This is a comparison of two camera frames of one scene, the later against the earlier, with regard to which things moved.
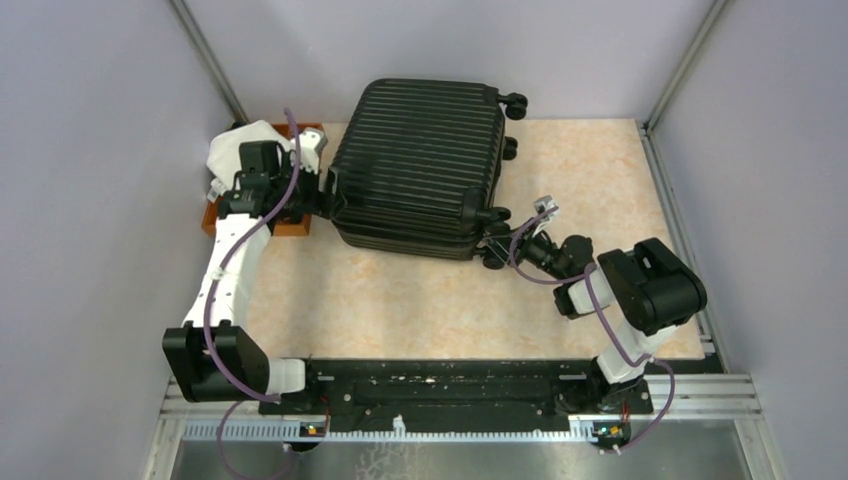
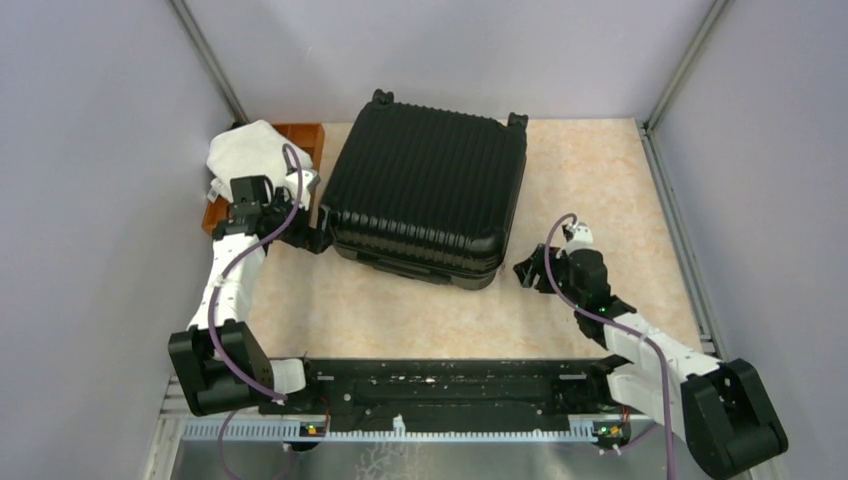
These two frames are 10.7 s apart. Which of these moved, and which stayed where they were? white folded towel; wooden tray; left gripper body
Moved: left gripper body
Stayed: white folded towel; wooden tray
